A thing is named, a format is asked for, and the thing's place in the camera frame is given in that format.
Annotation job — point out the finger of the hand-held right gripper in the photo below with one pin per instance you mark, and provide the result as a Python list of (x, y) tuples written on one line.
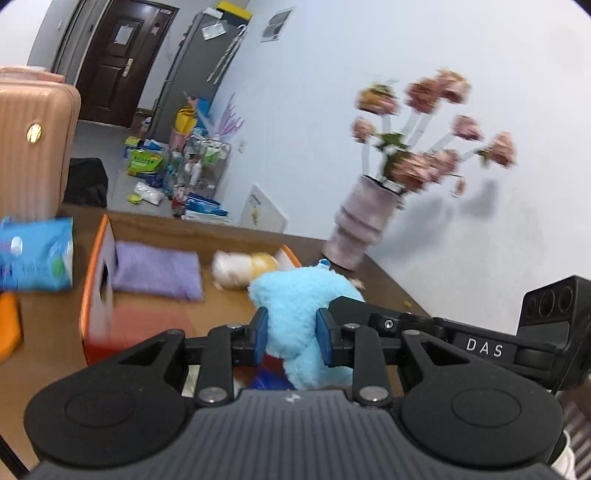
[(369, 314)]

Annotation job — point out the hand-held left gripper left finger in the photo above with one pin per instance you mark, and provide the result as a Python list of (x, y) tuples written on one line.
[(261, 332)]

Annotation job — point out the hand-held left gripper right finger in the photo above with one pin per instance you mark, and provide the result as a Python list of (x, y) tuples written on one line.
[(323, 337)]

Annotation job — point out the blue plush toy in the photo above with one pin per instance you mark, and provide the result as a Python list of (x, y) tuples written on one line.
[(291, 300)]

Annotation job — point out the yellow white alpaca plush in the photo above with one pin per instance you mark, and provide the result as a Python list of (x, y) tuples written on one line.
[(240, 270)]

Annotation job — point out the purple towel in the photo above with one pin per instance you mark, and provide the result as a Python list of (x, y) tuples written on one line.
[(157, 272)]

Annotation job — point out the orange cardboard box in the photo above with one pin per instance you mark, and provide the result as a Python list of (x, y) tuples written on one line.
[(99, 286)]

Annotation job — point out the fallen pink petal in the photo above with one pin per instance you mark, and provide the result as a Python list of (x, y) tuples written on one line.
[(358, 283)]

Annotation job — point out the pink ribbed vase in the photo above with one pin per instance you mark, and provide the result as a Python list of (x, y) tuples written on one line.
[(360, 221)]

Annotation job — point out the white leaning board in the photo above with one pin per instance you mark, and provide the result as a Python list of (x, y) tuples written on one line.
[(263, 210)]

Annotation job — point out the blue white packet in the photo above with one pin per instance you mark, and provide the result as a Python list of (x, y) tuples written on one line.
[(205, 208)]

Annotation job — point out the bunch of dried pink roses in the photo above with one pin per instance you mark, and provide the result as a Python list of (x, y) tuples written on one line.
[(425, 161)]

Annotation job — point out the metal storage cart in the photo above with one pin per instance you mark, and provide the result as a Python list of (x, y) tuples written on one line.
[(201, 161)]

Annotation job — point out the green packet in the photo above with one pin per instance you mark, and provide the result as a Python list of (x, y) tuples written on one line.
[(145, 162)]

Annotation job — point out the yellow bucket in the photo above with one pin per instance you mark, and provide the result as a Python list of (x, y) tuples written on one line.
[(185, 121)]

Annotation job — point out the black bag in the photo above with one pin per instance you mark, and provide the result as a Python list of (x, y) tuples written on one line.
[(85, 182)]

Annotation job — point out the blue tissue pack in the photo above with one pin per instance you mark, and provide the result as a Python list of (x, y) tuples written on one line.
[(37, 258)]

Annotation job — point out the grey fridge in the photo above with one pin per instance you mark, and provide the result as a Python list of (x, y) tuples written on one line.
[(194, 69)]

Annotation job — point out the pink suitcase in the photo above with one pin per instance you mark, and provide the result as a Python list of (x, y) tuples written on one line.
[(32, 175)]

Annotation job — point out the white umbrella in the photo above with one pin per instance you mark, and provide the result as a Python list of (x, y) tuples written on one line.
[(228, 53)]

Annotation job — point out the dark brown door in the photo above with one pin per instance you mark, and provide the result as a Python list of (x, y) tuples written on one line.
[(115, 69)]

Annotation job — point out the clear document pouch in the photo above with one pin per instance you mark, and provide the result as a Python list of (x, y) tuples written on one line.
[(214, 30)]

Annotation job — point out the yellow box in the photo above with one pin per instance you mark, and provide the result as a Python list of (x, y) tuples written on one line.
[(235, 10)]

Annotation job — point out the paper notice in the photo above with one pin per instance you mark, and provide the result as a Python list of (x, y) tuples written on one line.
[(123, 33)]

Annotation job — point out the white wall panel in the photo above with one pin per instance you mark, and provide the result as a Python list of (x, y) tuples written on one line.
[(277, 25)]

